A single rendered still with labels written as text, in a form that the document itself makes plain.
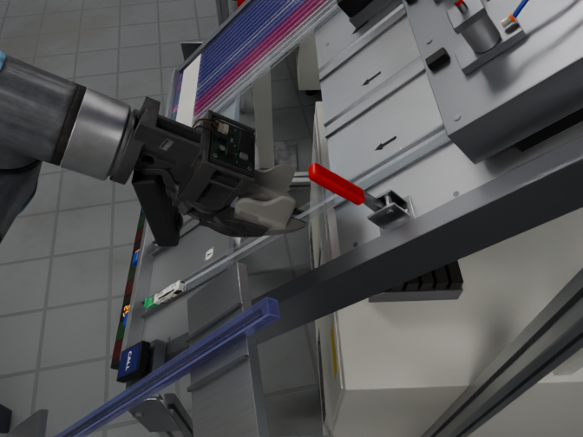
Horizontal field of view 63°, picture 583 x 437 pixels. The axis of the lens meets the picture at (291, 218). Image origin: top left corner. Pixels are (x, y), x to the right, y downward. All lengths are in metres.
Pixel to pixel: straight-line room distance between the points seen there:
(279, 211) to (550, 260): 0.64
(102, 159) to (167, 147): 0.06
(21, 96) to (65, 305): 1.31
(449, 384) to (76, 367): 1.11
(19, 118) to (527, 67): 0.39
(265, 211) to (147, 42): 2.20
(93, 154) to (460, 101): 0.31
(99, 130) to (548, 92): 0.35
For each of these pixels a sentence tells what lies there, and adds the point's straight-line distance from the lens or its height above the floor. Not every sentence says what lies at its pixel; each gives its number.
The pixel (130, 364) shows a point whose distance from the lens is 0.65.
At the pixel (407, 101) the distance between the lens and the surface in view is 0.54.
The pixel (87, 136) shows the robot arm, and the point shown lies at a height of 1.11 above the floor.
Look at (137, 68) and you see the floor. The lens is 2.47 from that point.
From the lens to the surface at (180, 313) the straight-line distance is 0.68.
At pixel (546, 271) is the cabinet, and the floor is 0.62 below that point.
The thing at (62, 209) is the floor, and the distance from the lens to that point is 1.94.
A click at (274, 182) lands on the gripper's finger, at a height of 0.99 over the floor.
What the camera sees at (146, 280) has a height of 0.73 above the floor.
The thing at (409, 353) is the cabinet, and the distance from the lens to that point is 0.84.
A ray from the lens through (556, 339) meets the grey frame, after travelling 0.59.
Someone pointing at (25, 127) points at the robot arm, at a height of 1.12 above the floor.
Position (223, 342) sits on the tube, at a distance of 0.36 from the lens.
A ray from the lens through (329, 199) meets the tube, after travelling 0.51.
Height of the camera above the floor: 1.38
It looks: 53 degrees down
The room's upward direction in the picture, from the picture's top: straight up
